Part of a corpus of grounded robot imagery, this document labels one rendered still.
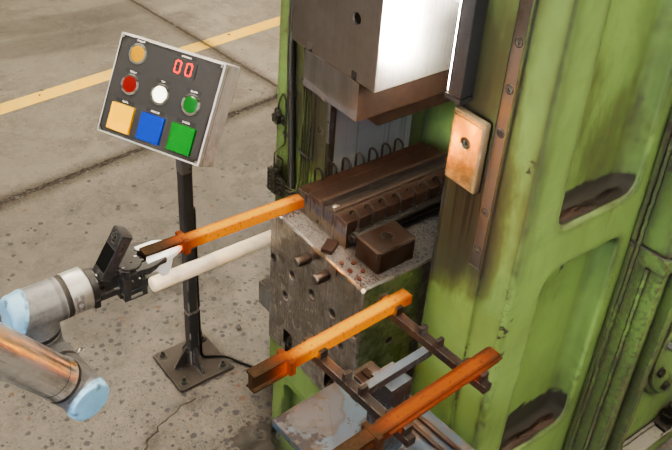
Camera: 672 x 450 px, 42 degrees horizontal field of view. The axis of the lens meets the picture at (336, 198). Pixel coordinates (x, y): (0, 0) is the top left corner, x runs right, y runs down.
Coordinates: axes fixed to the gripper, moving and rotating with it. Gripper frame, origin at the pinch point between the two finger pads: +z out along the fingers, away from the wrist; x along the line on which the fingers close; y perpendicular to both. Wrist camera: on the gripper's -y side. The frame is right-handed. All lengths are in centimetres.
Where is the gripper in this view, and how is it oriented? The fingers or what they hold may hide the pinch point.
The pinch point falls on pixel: (174, 243)
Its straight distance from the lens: 189.6
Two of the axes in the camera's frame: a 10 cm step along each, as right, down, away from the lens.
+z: 7.9, -3.2, 5.2
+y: -0.5, 8.1, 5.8
